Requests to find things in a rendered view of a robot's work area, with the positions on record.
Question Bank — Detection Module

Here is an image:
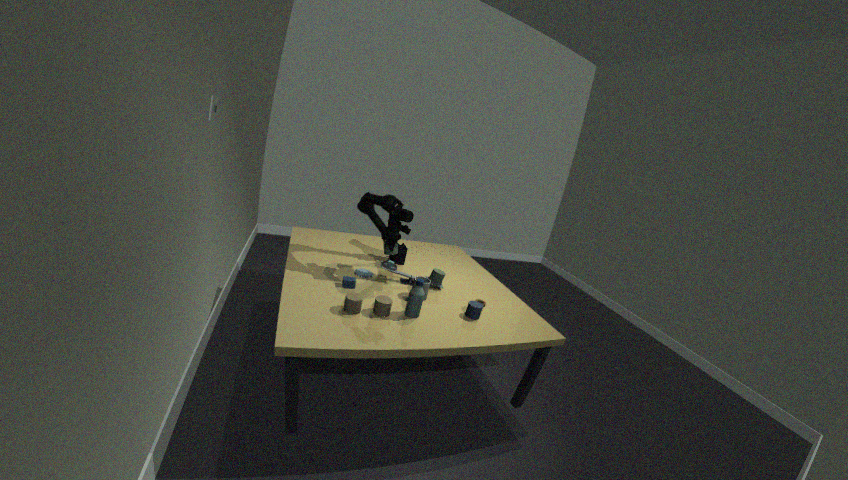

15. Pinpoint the grey bottle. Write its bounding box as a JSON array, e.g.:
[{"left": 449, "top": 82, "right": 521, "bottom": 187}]
[{"left": 404, "top": 279, "right": 425, "bottom": 318}]

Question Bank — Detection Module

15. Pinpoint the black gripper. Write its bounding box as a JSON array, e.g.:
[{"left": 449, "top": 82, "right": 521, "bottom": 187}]
[{"left": 385, "top": 219, "right": 401, "bottom": 251}]

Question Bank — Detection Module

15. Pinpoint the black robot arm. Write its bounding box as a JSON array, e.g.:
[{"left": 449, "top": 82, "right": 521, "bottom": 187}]
[{"left": 357, "top": 192, "right": 413, "bottom": 241}]

